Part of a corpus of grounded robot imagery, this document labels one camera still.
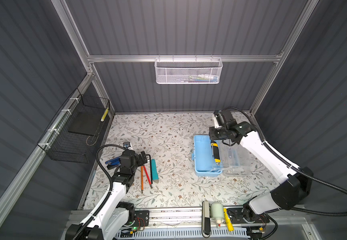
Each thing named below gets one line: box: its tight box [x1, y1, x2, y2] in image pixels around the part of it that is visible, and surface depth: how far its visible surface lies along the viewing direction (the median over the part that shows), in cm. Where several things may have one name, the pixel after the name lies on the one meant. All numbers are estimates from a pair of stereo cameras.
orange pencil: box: [141, 166, 144, 194], surface depth 89 cm
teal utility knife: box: [151, 159, 159, 183], surface depth 91 cm
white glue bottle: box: [210, 203, 224, 229], surface depth 71 cm
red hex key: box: [143, 165, 153, 189], surface depth 89 cm
